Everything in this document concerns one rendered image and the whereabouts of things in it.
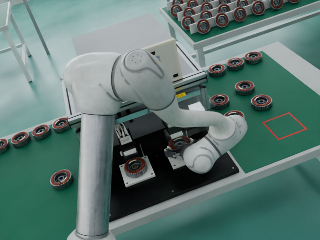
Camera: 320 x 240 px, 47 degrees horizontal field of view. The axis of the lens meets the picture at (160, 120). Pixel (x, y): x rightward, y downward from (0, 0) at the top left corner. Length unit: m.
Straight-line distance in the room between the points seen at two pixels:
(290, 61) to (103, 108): 1.66
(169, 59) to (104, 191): 0.78
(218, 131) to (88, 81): 0.58
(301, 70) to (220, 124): 1.13
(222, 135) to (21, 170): 1.21
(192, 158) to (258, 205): 1.24
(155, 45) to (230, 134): 0.52
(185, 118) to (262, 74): 1.24
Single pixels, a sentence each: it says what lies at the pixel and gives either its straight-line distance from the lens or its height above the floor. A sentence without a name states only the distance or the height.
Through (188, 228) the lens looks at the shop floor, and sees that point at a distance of 2.52.
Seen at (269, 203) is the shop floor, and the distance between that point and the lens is 2.60.
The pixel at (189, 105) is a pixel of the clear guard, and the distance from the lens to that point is 1.66.
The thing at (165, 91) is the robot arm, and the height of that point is 1.48.
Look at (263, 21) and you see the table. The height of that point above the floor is 0.74.
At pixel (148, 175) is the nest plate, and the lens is 1.79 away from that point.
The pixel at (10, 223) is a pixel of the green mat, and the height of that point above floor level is 0.75.
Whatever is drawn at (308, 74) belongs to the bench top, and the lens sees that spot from 2.37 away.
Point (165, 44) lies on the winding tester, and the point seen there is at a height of 1.31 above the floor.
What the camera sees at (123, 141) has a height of 0.92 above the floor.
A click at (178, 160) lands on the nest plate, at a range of 1.81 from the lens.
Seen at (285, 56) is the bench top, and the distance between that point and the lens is 2.55.
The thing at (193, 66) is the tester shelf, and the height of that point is 1.11.
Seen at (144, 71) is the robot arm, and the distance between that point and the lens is 0.95.
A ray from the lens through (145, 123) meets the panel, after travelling 1.99.
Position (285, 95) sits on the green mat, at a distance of 2.19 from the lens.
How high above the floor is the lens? 2.04
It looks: 37 degrees down
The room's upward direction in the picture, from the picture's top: 15 degrees counter-clockwise
